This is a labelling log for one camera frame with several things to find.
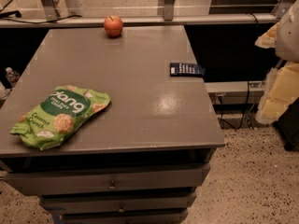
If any clear plastic water bottle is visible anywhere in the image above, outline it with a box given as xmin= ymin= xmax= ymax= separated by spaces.
xmin=6 ymin=67 xmax=21 ymax=88

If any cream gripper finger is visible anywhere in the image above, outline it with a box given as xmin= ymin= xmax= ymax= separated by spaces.
xmin=255 ymin=62 xmax=299 ymax=124
xmin=255 ymin=22 xmax=278 ymax=49

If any black hanging cable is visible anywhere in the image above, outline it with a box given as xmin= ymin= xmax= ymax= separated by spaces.
xmin=217 ymin=81 xmax=255 ymax=131

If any black cable on rail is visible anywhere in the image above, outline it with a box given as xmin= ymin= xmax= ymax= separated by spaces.
xmin=0 ymin=10 xmax=82 ymax=24

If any top grey drawer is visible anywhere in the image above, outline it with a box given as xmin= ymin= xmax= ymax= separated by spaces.
xmin=4 ymin=163 xmax=210 ymax=196

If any red apple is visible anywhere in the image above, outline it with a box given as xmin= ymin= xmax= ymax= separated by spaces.
xmin=104 ymin=15 xmax=123 ymax=37

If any bottom grey drawer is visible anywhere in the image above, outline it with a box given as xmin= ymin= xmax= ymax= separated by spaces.
xmin=63 ymin=208 xmax=188 ymax=224

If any grey metal rail beam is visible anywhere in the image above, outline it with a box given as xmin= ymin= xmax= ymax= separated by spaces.
xmin=0 ymin=13 xmax=279 ymax=28

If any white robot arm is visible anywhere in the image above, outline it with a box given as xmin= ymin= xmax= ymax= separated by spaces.
xmin=255 ymin=0 xmax=299 ymax=124

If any dark blue rxbar wrapper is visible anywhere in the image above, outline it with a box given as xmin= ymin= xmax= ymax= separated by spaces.
xmin=169 ymin=63 xmax=206 ymax=77

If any grey drawer cabinet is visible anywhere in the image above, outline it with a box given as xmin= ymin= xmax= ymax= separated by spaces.
xmin=0 ymin=25 xmax=226 ymax=224

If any grey drawer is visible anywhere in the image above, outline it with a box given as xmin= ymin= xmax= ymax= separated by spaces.
xmin=4 ymin=163 xmax=210 ymax=196
xmin=40 ymin=190 xmax=196 ymax=214
xmin=63 ymin=208 xmax=188 ymax=224

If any middle grey drawer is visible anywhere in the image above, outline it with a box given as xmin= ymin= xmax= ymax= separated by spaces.
xmin=40 ymin=190 xmax=196 ymax=214

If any green dang chips bag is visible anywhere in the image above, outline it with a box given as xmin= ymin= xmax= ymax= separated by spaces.
xmin=10 ymin=85 xmax=111 ymax=150

